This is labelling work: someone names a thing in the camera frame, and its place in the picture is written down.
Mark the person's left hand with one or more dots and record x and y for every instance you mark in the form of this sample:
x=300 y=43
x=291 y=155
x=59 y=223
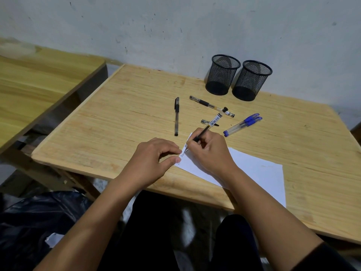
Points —
x=148 y=163

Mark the person's right hand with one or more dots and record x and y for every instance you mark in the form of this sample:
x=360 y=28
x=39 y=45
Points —
x=211 y=156

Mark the person's right thumb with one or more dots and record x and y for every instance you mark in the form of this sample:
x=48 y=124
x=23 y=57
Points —
x=190 y=142

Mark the person's left thumb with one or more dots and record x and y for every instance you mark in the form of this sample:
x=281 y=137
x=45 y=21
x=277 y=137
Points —
x=169 y=162

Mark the clear pen with striped label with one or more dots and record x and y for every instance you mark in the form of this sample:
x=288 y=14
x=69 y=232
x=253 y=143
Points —
x=213 y=121

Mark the white paper sheet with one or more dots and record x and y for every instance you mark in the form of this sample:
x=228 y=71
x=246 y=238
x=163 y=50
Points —
x=253 y=172

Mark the person's right forearm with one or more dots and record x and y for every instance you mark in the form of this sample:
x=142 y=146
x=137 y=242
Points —
x=270 y=220

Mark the person's left forearm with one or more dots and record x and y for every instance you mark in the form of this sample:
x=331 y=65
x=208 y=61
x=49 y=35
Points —
x=93 y=231

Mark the black pen cap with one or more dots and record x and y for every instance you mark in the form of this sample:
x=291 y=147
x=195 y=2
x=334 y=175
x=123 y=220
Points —
x=209 y=122

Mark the black capped gel pen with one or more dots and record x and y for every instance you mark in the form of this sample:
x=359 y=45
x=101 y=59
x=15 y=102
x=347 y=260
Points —
x=176 y=115

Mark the clear pen with black grip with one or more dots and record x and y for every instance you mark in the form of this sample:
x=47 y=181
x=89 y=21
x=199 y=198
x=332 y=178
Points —
x=211 y=106

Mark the blue capped clear pen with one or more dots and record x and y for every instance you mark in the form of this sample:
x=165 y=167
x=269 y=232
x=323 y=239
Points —
x=243 y=121
x=245 y=125

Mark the wooden table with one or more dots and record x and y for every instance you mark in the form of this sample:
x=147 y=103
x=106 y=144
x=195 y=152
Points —
x=31 y=90
x=118 y=115

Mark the black mesh pen holder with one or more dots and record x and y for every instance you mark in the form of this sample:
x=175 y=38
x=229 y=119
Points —
x=251 y=80
x=221 y=74

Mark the person's left leg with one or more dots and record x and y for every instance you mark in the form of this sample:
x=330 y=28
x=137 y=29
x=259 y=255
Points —
x=149 y=234

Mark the person's leg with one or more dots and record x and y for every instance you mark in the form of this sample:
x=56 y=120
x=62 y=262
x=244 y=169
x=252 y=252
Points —
x=149 y=234
x=234 y=245

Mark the person's right leg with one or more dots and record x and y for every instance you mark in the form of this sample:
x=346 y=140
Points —
x=234 y=245

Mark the white paper scrap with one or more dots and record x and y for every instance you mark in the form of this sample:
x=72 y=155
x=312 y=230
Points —
x=53 y=239

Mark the black plastic bag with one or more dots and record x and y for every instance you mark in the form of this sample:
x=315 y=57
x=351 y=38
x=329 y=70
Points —
x=36 y=220

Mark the black sleeve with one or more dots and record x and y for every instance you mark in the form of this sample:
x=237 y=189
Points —
x=327 y=259

